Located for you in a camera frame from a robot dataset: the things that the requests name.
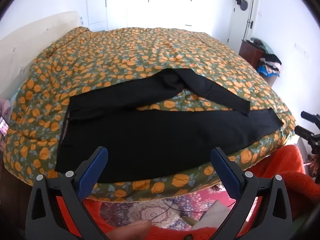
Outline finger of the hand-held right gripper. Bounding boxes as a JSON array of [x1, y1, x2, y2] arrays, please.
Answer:
[[294, 125, 320, 153], [301, 110, 320, 123]]

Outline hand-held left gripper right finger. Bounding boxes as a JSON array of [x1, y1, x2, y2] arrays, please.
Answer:
[[211, 147, 293, 240]]

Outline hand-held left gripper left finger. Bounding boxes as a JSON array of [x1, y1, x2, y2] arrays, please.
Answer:
[[25, 146, 109, 240]]

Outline black pants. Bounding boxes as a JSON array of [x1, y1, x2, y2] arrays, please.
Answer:
[[55, 68, 284, 183]]

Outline person's left hand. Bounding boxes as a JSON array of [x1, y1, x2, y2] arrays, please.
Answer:
[[106, 220, 152, 240]]

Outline red fuzzy garment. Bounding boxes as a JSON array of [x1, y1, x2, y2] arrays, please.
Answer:
[[82, 144, 320, 240]]

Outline beige cloth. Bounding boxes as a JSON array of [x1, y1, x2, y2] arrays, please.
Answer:
[[184, 200, 237, 229]]

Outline pink patterned rug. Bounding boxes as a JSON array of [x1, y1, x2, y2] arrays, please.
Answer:
[[85, 187, 238, 230]]

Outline pile of clothes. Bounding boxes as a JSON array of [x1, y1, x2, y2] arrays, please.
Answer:
[[250, 37, 282, 77]]

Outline brown wooden nightstand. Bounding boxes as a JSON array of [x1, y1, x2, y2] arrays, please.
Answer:
[[238, 40, 265, 68]]

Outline smartphone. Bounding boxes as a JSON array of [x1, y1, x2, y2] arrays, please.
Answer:
[[0, 116, 8, 138]]

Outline pink cloth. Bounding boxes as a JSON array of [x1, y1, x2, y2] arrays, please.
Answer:
[[0, 99, 12, 120]]

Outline white door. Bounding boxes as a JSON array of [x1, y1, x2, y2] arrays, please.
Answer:
[[226, 0, 260, 48]]

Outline orange floral blanket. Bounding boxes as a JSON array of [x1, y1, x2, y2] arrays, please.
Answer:
[[4, 26, 298, 203]]

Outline black hanging hat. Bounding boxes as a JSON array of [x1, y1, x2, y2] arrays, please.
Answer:
[[234, 0, 248, 12]]

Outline beige headboard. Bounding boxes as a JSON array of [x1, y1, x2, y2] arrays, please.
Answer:
[[0, 10, 83, 100]]

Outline white wardrobe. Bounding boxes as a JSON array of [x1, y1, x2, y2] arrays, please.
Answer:
[[85, 0, 237, 33]]

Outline black cable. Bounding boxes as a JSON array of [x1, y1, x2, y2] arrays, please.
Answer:
[[150, 197, 208, 222]]

